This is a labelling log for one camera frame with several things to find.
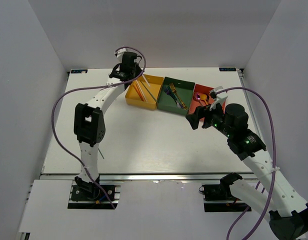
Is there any red paper box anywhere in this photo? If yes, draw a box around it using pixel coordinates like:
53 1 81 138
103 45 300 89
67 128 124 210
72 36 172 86
188 84 214 114

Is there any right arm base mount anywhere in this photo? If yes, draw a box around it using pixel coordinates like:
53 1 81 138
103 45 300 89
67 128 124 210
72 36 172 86
198 172 252 213

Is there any right blue table label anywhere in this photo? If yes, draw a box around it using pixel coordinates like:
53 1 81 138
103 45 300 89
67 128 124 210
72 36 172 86
218 67 237 72

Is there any orange chopstick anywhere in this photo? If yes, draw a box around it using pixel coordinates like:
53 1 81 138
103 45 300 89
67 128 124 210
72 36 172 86
134 84 145 101
133 85 143 99

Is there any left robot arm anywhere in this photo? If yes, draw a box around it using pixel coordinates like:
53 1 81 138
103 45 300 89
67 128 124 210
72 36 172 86
74 51 142 200

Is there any yellow paper box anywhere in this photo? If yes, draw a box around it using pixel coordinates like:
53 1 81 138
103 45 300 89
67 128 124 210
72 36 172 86
125 74 164 110

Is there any green paper box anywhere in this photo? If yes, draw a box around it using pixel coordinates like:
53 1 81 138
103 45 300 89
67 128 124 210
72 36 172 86
157 76 195 116

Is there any iridescent pink spoon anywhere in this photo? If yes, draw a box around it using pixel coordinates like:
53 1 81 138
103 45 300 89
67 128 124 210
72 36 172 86
193 92 201 102

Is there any gold fork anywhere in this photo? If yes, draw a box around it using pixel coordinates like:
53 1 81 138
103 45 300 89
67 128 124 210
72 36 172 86
169 83 188 110

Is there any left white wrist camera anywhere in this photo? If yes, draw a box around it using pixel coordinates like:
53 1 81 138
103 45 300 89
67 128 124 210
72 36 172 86
114 47 128 62

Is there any fork with green marbled handle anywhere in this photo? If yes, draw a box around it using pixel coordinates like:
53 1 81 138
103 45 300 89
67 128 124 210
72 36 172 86
167 86 184 109

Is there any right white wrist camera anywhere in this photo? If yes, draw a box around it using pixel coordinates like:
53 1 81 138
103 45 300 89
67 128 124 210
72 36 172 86
209 86 228 111

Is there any blue table label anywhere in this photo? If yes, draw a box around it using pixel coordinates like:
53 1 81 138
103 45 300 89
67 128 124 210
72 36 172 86
70 69 88 74
218 67 237 72

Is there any purple iridescent fork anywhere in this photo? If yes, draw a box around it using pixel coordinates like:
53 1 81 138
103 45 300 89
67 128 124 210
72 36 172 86
163 86 177 101

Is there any left blue table label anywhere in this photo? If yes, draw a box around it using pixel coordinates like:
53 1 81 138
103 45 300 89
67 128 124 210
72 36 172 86
70 69 88 74

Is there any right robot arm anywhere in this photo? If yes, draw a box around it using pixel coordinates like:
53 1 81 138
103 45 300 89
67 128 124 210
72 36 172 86
186 103 308 240

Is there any white chopstick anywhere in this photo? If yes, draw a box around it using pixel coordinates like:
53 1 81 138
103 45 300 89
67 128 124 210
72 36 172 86
142 74 151 88
136 81 147 102

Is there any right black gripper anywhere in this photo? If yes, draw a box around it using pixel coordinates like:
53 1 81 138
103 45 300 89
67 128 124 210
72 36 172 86
185 99 233 138

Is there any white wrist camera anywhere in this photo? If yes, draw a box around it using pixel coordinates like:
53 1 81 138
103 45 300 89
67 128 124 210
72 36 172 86
114 47 128 62
209 86 228 111

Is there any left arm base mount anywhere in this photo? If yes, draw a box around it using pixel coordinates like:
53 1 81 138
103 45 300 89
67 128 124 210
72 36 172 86
67 183 121 210

